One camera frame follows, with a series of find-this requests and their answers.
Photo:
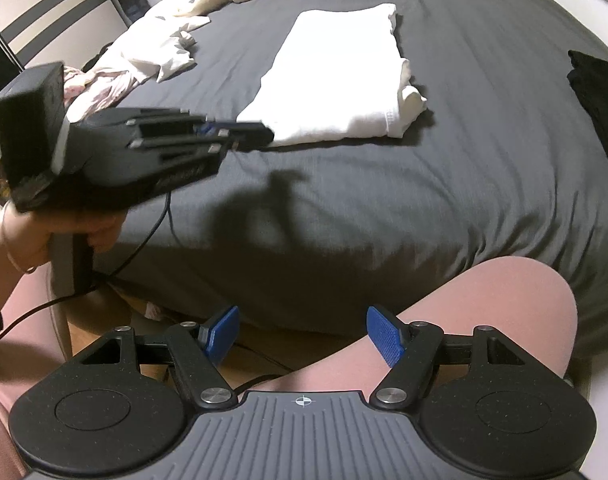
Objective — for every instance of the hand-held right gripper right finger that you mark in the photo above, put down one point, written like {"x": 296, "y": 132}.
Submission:
{"x": 384, "y": 336}

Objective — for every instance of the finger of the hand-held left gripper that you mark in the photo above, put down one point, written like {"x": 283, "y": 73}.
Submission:
{"x": 193, "y": 146}
{"x": 244, "y": 131}

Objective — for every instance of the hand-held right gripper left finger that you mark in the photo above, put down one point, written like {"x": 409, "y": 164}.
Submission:
{"x": 221, "y": 336}

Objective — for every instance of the white t-shirt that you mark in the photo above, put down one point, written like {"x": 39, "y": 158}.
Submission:
{"x": 334, "y": 75}

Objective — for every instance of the person's left hand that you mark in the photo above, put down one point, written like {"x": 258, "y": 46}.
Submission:
{"x": 103, "y": 232}

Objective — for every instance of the pink cloth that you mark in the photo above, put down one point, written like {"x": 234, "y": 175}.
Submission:
{"x": 98, "y": 92}

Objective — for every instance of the white crumpled cloth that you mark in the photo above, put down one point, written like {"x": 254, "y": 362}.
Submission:
{"x": 143, "y": 52}

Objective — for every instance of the person's right leg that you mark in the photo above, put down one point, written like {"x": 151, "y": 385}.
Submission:
{"x": 484, "y": 300}

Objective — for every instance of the person's leg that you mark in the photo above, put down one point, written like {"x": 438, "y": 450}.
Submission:
{"x": 23, "y": 365}
{"x": 484, "y": 300}

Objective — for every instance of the bed with grey sheet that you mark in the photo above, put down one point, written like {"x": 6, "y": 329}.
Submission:
{"x": 384, "y": 200}

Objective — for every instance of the white striped wardrobe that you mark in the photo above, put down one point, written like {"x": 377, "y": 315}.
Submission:
{"x": 58, "y": 5}

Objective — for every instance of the person's left leg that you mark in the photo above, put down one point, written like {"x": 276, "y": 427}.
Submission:
{"x": 23, "y": 365}

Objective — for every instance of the black folded garment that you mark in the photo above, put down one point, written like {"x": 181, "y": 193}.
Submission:
{"x": 604, "y": 110}

